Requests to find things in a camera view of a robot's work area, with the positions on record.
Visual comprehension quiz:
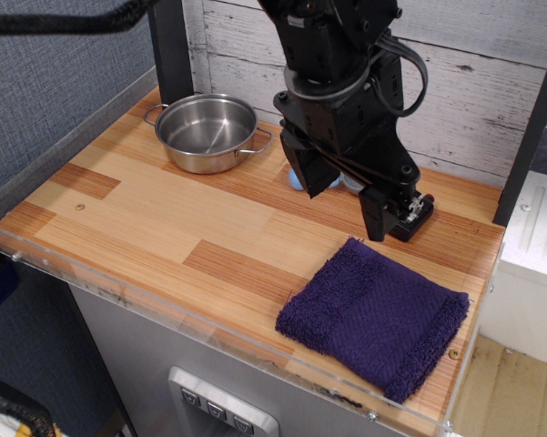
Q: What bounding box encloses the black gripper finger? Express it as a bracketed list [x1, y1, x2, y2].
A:
[280, 129, 340, 198]
[359, 186, 397, 241]

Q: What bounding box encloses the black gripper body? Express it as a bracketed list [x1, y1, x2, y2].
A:
[274, 90, 420, 191]

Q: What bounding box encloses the small black toy appliance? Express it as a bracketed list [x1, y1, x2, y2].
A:
[389, 192, 434, 242]

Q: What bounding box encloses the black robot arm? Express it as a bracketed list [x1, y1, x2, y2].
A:
[261, 1, 434, 241]

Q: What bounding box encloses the light blue plastic spoon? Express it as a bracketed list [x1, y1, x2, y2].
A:
[288, 169, 363, 195]

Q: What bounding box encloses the purple folded towel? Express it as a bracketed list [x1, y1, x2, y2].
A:
[276, 238, 470, 403]

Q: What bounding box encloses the stainless steel pot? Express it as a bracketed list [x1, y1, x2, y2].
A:
[144, 94, 274, 175]

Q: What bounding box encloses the white plastic side unit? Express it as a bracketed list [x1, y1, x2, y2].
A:
[480, 171, 547, 362]

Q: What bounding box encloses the silver toy fridge cabinet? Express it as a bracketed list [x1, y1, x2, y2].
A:
[72, 286, 451, 436]

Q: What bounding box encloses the black vertical post right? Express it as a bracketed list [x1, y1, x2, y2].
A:
[492, 70, 547, 227]

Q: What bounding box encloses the black vertical post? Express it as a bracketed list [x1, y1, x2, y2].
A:
[147, 0, 194, 104]
[492, 70, 547, 227]

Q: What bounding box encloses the black vertical post left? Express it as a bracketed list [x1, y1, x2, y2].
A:
[147, 0, 194, 104]

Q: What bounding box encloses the black braided cable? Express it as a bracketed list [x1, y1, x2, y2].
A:
[0, 0, 158, 36]

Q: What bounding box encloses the black yellow cable bundle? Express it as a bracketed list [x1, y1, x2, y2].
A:
[0, 380, 63, 437]

